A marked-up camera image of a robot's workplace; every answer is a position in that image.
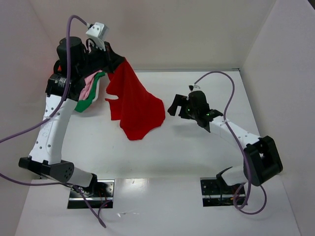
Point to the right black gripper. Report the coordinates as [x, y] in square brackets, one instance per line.
[185, 108]

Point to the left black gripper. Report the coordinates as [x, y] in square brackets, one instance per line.
[114, 59]

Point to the red t shirt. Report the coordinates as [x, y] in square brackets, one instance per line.
[137, 110]

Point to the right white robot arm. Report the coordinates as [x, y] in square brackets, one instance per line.
[261, 160]

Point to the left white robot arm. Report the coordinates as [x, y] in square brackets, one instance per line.
[45, 158]

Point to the pink t shirt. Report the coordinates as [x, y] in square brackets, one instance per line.
[89, 88]

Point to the white plastic basket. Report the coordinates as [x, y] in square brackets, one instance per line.
[96, 91]

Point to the green t shirt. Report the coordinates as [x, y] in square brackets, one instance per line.
[82, 105]

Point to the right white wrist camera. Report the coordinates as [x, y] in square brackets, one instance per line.
[191, 87]

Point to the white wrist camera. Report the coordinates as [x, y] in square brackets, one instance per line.
[97, 33]
[191, 87]

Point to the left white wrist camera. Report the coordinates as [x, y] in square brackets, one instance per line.
[97, 33]

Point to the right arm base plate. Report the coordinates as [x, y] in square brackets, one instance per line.
[216, 195]

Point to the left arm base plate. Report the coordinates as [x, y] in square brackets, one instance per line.
[104, 194]

